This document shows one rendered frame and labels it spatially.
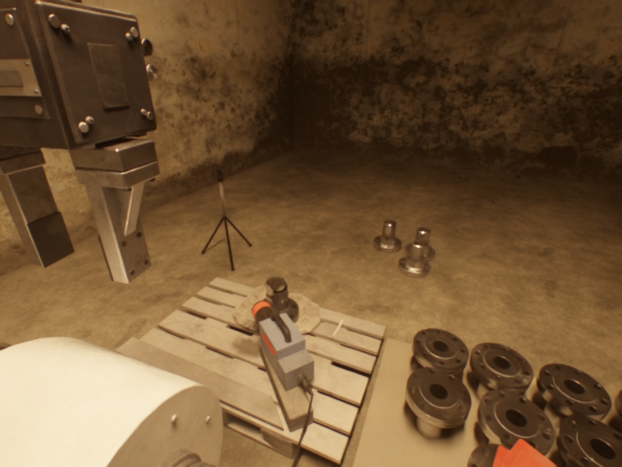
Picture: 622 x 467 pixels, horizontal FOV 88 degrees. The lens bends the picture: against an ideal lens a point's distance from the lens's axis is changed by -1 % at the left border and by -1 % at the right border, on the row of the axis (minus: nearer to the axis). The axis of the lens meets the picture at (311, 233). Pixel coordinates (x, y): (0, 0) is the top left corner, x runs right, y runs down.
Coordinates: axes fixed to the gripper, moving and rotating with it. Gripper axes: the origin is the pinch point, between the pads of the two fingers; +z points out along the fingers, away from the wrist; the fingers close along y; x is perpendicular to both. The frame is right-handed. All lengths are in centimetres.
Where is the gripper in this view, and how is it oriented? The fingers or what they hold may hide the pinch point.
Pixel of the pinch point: (84, 244)
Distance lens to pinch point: 56.7
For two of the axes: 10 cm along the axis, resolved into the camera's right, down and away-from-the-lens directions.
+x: 2.6, -4.3, 8.7
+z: -0.1, 9.0, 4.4
